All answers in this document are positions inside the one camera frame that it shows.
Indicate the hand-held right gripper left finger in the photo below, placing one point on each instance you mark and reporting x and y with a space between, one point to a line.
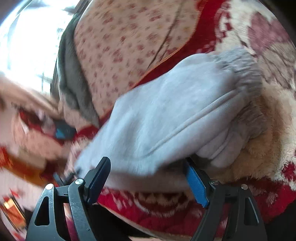
94 185

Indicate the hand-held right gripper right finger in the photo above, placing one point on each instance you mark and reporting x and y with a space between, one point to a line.
196 183

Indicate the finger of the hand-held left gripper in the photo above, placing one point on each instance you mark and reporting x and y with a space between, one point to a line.
61 133

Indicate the grey fleece pants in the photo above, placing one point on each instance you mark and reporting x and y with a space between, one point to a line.
150 115

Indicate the grey fleece jacket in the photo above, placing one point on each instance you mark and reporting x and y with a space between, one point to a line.
71 92

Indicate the beige curtain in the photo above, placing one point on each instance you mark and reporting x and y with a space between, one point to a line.
25 95

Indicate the pink floral quilt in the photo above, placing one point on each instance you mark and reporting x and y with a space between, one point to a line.
127 46

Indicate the red floral plush blanket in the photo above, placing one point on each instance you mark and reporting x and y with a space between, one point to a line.
266 46

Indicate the window with dark frame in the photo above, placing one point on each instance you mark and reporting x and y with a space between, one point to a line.
27 46

